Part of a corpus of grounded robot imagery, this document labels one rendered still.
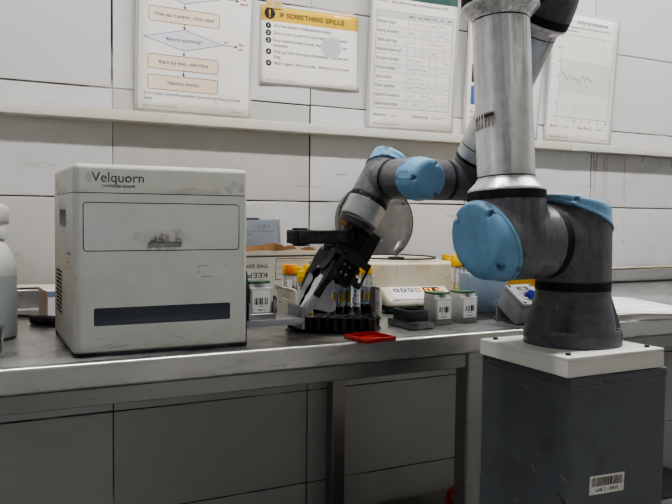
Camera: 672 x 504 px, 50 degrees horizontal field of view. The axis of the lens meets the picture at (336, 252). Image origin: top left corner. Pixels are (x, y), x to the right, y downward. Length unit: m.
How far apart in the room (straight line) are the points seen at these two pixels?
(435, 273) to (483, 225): 0.71
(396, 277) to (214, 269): 0.60
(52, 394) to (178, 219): 0.33
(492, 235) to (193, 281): 0.49
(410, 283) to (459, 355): 0.32
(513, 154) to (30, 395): 0.79
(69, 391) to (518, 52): 0.84
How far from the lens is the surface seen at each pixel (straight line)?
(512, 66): 1.11
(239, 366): 1.22
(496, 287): 1.66
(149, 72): 1.87
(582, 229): 1.15
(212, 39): 1.92
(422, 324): 1.46
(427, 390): 2.25
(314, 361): 1.27
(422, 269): 1.74
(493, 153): 1.09
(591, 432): 1.15
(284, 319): 1.29
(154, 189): 1.20
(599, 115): 2.64
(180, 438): 1.96
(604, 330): 1.17
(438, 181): 1.29
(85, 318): 1.19
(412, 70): 2.17
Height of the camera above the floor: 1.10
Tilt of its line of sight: 3 degrees down
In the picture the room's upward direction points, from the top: 1 degrees clockwise
